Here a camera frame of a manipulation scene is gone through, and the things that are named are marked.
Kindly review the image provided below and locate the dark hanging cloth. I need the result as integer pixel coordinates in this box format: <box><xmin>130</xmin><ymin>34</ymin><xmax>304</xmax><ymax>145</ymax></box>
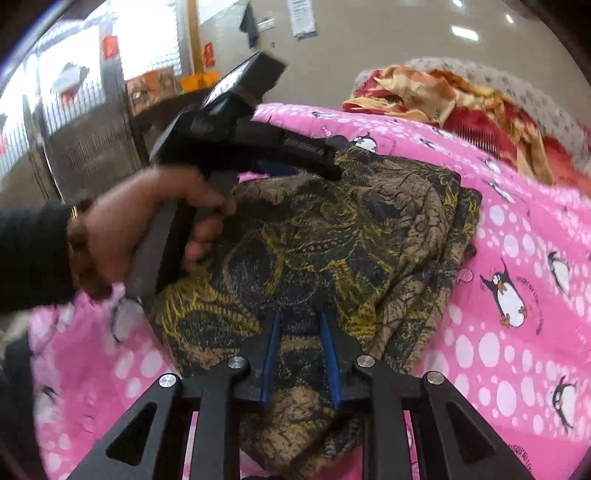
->
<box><xmin>240</xmin><ymin>2</ymin><xmax>260</xmax><ymax>49</ymax></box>

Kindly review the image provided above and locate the brown yellow patterned cloth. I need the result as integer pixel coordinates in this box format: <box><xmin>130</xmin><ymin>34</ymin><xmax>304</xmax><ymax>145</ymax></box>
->
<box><xmin>150</xmin><ymin>147</ymin><xmax>483</xmax><ymax>480</ymax></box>

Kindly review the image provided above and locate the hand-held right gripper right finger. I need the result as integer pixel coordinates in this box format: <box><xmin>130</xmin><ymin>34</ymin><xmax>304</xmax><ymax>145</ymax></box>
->
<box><xmin>320</xmin><ymin>311</ymin><xmax>534</xmax><ymax>480</ymax></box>

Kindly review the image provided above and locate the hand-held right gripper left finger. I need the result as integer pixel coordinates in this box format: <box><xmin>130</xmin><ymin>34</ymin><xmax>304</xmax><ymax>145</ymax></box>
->
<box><xmin>65</xmin><ymin>314</ymin><xmax>283</xmax><ymax>480</ymax></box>

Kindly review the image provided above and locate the metal window grille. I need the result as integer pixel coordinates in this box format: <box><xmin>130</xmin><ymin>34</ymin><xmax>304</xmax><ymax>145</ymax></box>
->
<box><xmin>0</xmin><ymin>0</ymin><xmax>197</xmax><ymax>204</ymax></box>

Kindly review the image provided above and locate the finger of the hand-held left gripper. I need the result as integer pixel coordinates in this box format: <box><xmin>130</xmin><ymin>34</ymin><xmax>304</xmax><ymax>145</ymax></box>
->
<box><xmin>252</xmin><ymin>158</ymin><xmax>343</xmax><ymax>182</ymax></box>
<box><xmin>252</xmin><ymin>120</ymin><xmax>336</xmax><ymax>161</ymax></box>

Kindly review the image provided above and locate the pink penguin print blanket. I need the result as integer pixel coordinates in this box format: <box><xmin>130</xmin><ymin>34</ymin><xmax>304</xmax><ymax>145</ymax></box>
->
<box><xmin>28</xmin><ymin>102</ymin><xmax>591</xmax><ymax>480</ymax></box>

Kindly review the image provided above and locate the person's left hand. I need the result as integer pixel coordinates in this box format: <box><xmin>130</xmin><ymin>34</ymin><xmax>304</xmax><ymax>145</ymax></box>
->
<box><xmin>67</xmin><ymin>166</ymin><xmax>237</xmax><ymax>302</ymax></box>

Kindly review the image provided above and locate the orange red patterned cloth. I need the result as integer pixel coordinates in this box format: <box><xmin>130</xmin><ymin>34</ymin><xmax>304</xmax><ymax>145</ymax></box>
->
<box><xmin>342</xmin><ymin>65</ymin><xmax>591</xmax><ymax>185</ymax></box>

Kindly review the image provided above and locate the orange box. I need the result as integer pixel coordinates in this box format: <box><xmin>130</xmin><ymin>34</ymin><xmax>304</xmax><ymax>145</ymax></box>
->
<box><xmin>180</xmin><ymin>71</ymin><xmax>222</xmax><ymax>93</ymax></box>

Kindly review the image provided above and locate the white blue paper notice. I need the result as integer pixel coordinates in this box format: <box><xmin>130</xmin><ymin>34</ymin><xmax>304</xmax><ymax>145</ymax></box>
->
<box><xmin>286</xmin><ymin>0</ymin><xmax>319</xmax><ymax>38</ymax></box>

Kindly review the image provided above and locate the gold bracelet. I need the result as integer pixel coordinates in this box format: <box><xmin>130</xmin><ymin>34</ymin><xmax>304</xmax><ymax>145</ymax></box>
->
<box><xmin>65</xmin><ymin>203</ymin><xmax>93</xmax><ymax>259</ymax></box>

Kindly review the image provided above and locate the cardboard box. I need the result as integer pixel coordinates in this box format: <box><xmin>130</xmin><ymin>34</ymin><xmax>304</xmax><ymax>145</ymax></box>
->
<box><xmin>126</xmin><ymin>67</ymin><xmax>178</xmax><ymax>116</ymax></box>

